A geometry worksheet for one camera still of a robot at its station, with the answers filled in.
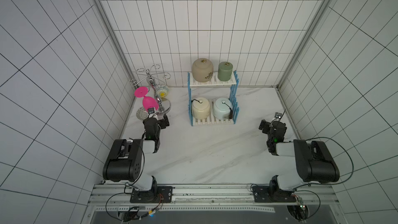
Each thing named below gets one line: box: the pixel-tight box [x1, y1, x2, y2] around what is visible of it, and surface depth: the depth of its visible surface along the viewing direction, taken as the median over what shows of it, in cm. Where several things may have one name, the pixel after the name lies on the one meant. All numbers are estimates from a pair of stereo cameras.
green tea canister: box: [217, 61, 234, 82], surface depth 84 cm
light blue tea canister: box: [212, 97, 233, 121], surface depth 95 cm
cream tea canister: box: [191, 96, 211, 120], surface depth 95 cm
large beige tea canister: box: [191, 57, 214, 83], surface depth 82 cm
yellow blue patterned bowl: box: [155, 84, 170, 98], surface depth 117 cm
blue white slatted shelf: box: [187, 70, 240, 127], surface depth 94 cm
